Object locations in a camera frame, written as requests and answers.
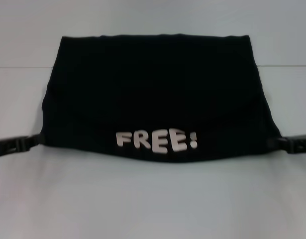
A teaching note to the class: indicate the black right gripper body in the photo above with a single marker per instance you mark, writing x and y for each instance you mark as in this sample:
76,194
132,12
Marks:
301,145

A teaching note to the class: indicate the black t-shirt with FREE print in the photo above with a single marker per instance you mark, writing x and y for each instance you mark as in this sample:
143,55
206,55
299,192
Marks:
155,94

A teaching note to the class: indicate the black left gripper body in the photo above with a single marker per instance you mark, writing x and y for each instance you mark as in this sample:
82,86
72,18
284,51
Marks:
6,148

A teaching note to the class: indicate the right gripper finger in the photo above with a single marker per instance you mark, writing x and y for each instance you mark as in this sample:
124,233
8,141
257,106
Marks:
278,143

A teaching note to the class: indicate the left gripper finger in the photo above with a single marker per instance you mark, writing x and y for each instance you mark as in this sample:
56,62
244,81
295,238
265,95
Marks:
27,142

